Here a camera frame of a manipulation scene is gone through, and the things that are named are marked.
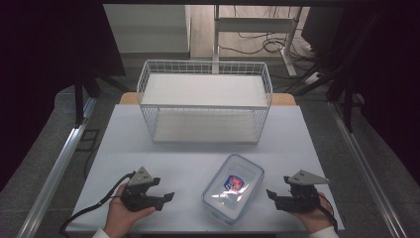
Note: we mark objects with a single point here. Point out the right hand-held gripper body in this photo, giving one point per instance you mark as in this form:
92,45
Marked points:
302,195

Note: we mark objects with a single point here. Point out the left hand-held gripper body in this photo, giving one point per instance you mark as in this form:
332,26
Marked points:
137,195

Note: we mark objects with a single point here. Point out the clear plastic food container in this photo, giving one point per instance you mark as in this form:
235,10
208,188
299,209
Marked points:
232,190

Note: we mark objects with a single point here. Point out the person's right hand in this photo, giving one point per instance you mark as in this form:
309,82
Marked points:
313,216

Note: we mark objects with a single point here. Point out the person's left hand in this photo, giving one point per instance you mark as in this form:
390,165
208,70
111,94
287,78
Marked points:
120,216

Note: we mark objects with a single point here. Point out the black tripod stand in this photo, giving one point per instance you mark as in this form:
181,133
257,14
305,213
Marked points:
79,99
346,95

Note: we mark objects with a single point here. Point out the white power strip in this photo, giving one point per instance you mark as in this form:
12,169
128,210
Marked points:
311,78

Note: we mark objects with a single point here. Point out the dark curtain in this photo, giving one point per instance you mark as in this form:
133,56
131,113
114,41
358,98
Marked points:
389,89
36,82

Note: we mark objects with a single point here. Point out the white cabinet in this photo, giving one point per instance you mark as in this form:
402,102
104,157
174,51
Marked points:
147,28

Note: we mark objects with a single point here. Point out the aluminium rail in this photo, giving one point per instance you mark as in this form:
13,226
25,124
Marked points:
56,168
366,168

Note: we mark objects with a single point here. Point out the white metal desk frame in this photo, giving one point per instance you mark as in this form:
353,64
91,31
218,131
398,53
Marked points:
254,24

